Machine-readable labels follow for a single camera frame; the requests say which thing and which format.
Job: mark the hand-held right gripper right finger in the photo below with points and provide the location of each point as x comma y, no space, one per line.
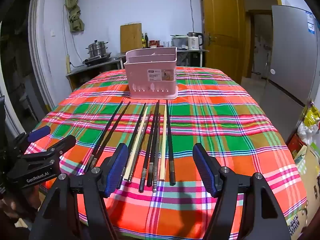
205,171

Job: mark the white door frame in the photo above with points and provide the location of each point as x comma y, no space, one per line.
40,55

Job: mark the grey metal chopstick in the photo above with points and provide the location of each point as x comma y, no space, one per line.
142,140
157,160

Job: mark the white electric kettle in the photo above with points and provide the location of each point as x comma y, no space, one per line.
193,42

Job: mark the steel steamer pot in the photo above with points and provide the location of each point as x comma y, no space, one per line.
97,48

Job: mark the white rice cooker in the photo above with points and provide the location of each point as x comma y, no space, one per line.
180,42

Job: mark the red box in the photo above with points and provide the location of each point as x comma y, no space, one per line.
296,146

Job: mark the yellow power strip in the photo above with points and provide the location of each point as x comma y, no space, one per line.
67,65

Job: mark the pink plastic utensil basket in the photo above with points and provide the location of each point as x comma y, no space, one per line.
150,85

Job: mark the dark oil bottle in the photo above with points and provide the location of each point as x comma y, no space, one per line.
143,42
146,41

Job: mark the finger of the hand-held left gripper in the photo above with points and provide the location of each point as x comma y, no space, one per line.
38,132
63,142

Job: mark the yellow wooden door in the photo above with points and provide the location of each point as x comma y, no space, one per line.
220,30

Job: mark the steel kitchen table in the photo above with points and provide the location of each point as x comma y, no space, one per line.
192,51

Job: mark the wooden cutting board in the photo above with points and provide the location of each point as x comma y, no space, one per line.
131,38

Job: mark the person's left hand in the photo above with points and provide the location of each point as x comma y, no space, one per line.
11,206

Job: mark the grey refrigerator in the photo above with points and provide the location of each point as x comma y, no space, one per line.
287,55

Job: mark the yellow plastic bag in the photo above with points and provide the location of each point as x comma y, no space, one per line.
312,115

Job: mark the plaid tablecloth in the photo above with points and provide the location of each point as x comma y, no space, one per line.
212,130

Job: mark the green knotted curtain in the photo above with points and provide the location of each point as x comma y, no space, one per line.
75,17

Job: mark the wooden cabinet with steel top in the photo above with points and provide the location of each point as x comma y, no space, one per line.
80,77

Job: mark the induction stove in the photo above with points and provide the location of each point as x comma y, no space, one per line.
100,62

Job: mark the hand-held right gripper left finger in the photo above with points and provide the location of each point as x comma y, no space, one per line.
116,172

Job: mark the cardboard box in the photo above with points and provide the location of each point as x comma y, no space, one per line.
310,180

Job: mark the white plastic bag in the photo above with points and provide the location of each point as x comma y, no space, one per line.
308,133

